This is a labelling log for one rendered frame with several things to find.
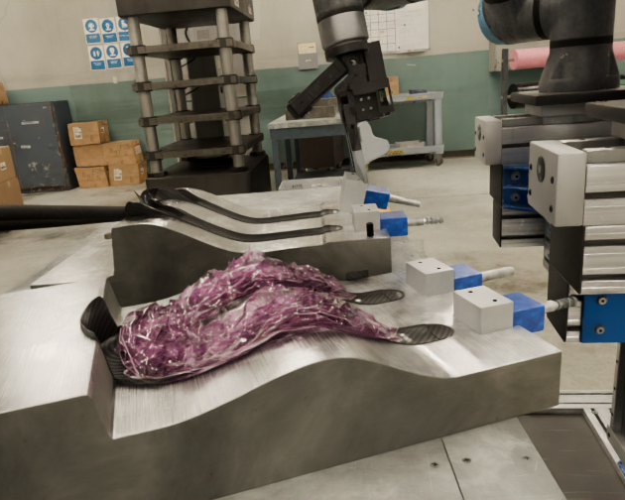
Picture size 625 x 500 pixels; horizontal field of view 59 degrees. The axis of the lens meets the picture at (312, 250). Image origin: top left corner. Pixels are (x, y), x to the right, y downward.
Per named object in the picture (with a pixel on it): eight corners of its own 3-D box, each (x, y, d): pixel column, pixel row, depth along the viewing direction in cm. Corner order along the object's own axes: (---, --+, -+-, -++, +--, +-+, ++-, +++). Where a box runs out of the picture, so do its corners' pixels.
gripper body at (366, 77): (396, 115, 85) (380, 35, 83) (340, 127, 86) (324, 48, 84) (390, 119, 93) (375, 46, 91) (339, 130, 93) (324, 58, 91)
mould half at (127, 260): (373, 246, 102) (370, 173, 98) (393, 299, 77) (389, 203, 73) (104, 266, 103) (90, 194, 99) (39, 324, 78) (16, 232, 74)
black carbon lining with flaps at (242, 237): (339, 219, 94) (335, 164, 92) (344, 246, 79) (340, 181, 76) (137, 235, 95) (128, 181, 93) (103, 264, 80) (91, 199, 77)
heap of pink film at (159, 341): (347, 288, 66) (342, 224, 64) (416, 350, 50) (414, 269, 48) (121, 329, 60) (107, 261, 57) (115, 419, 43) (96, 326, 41)
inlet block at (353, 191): (413, 213, 95) (421, 184, 93) (418, 223, 91) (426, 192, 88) (338, 201, 94) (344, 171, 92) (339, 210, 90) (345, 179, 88)
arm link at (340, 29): (316, 19, 83) (317, 31, 91) (323, 50, 84) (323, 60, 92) (366, 7, 83) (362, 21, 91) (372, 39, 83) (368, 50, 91)
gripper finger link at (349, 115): (362, 147, 84) (349, 90, 84) (352, 149, 84) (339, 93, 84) (361, 154, 89) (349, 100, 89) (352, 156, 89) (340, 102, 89)
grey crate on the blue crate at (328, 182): (359, 192, 447) (358, 175, 442) (360, 204, 407) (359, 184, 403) (284, 197, 452) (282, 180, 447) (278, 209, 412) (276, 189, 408)
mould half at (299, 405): (423, 306, 74) (421, 225, 71) (559, 405, 50) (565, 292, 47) (14, 388, 61) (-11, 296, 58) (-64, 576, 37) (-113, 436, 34)
